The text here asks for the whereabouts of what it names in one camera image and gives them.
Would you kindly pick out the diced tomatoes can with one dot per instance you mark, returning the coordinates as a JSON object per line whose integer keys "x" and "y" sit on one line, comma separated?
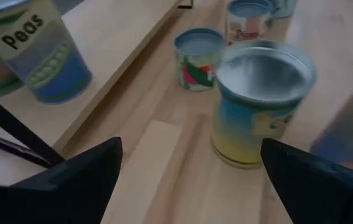
{"x": 248, "y": 21}

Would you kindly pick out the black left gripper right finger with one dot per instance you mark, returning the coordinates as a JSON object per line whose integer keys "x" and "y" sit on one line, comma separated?
{"x": 319, "y": 193}

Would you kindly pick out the tall blue peaches can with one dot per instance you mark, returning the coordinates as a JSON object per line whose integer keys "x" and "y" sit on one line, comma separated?
{"x": 344, "y": 133}

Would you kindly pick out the tall blue and yellow can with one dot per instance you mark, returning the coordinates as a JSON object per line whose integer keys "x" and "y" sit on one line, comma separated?
{"x": 257, "y": 109}

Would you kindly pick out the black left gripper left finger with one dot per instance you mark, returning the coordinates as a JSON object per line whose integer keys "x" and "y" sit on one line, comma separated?
{"x": 55, "y": 193}

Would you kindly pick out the tall blue peas can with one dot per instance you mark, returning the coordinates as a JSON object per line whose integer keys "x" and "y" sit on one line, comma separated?
{"x": 49, "y": 71}

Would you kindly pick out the large white vegetable can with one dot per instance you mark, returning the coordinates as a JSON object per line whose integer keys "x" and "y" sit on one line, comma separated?
{"x": 285, "y": 7}

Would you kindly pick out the black metal frame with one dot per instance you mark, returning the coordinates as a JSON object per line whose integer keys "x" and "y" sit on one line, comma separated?
{"x": 111, "y": 37}

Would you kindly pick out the small green peas can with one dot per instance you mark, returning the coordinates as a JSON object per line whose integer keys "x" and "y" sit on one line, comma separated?
{"x": 198, "y": 62}

